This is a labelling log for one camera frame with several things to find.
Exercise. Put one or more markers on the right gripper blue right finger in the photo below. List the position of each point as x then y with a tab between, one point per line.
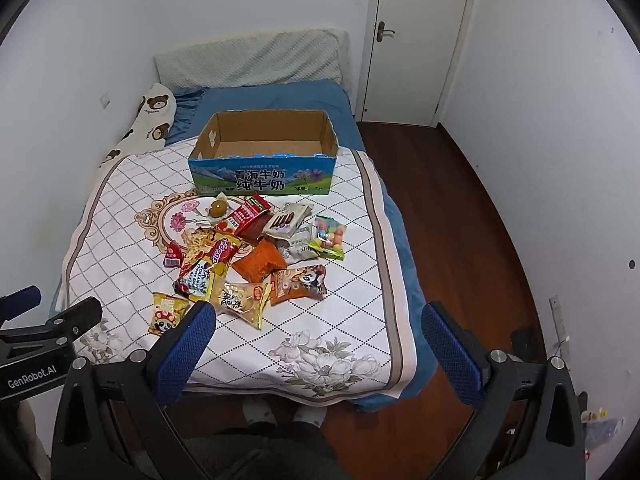
460	355

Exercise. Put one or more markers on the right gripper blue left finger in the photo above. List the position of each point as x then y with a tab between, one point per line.
176	354

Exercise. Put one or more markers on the wall power strip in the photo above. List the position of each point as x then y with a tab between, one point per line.
562	345

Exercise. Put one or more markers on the grey dotted pillow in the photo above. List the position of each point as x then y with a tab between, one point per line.
257	59

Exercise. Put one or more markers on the white door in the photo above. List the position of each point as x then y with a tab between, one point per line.
407	73

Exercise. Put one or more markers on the blue milk cardboard box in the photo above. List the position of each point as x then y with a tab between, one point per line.
269	152

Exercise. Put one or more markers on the yellow red noodle packet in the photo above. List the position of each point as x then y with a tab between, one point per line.
206	261

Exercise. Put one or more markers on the white bear print bolster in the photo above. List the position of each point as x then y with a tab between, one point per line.
149	131

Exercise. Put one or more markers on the red snack bag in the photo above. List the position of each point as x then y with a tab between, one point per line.
250	210

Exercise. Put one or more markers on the yellow panda snack bag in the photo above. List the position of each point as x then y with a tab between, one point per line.
167	312

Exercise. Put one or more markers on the yellow clear cake packet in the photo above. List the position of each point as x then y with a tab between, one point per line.
243	300

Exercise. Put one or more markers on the grey white snack packet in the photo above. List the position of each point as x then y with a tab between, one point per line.
296	248

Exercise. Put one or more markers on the white wall socket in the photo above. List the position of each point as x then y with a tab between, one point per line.
105	100

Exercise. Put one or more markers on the white chocolate stick packet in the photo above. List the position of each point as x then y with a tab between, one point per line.
285	221

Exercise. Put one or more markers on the colourful candy ball bag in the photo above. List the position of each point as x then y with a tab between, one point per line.
327	239

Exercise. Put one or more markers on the clear packet brown egg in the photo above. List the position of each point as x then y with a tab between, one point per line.
215	208

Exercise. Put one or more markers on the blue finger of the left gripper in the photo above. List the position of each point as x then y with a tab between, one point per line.
77	320
18	303

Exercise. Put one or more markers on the blue bed sheet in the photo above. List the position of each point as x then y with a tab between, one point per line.
360	343

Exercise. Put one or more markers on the orange panda snack bag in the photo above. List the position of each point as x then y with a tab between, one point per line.
296	283

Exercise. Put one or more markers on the clutter on floor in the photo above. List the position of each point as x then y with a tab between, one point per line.
598	426

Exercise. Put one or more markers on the small red snack packet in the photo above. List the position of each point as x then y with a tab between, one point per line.
173	257

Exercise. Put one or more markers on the metal door handle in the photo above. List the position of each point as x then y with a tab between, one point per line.
383	32

